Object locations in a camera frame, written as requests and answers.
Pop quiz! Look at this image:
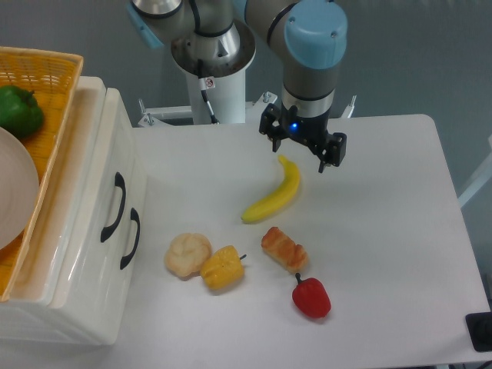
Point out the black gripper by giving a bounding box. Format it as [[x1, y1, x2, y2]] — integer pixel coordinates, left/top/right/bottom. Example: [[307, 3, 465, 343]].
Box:
[[259, 104, 347, 174]]

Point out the black top drawer handle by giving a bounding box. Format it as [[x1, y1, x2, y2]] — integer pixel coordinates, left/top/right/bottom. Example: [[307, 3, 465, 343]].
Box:
[[100, 171, 127, 243]]

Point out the black drawer handle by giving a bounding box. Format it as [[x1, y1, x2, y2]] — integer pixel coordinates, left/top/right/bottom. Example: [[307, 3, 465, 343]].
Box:
[[100, 171, 127, 243], [120, 208, 141, 271]]

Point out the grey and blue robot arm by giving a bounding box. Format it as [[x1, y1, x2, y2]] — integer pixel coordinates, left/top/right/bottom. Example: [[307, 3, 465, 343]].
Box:
[[128, 1, 348, 167]]

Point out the white drawer cabinet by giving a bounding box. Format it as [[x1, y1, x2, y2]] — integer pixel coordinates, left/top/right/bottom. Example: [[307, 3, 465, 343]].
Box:
[[0, 75, 136, 346]]

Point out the yellow toy banana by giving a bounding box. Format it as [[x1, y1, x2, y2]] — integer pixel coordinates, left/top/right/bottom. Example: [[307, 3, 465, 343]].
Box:
[[241, 155, 301, 224]]

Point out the toy glazed pastry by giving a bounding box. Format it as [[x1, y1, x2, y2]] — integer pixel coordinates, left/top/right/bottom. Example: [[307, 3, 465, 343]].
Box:
[[261, 227, 309, 274]]

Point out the yellow toy bell pepper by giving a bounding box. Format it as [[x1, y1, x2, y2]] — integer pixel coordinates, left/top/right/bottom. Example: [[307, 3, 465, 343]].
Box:
[[200, 245, 244, 291]]

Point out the red toy bell pepper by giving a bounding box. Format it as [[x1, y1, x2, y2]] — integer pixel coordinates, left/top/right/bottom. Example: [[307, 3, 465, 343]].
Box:
[[291, 272, 331, 319]]

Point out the round toy bread roll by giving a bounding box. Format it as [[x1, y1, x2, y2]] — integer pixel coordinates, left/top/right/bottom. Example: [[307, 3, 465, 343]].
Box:
[[164, 233, 212, 278]]

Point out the black device at table edge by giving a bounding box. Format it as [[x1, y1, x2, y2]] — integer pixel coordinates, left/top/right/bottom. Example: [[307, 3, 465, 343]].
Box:
[[465, 312, 492, 352]]

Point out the orange woven basket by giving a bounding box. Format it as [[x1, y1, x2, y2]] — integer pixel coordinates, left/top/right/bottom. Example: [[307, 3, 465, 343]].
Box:
[[1, 46, 84, 302]]

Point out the green toy bell pepper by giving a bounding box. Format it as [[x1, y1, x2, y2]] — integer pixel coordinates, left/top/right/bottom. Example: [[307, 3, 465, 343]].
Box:
[[1, 85, 45, 139]]

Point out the white plate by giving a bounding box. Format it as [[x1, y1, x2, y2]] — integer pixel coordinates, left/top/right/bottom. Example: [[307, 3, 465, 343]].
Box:
[[0, 128, 39, 249]]

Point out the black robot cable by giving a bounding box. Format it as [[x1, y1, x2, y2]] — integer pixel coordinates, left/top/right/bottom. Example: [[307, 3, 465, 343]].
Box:
[[187, 0, 221, 125]]

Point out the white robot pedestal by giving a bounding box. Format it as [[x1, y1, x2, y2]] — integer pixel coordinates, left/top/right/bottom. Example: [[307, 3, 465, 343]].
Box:
[[171, 20, 256, 125]]

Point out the black lower drawer handle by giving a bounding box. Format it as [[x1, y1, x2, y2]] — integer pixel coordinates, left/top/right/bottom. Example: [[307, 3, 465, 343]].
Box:
[[120, 208, 141, 271]]

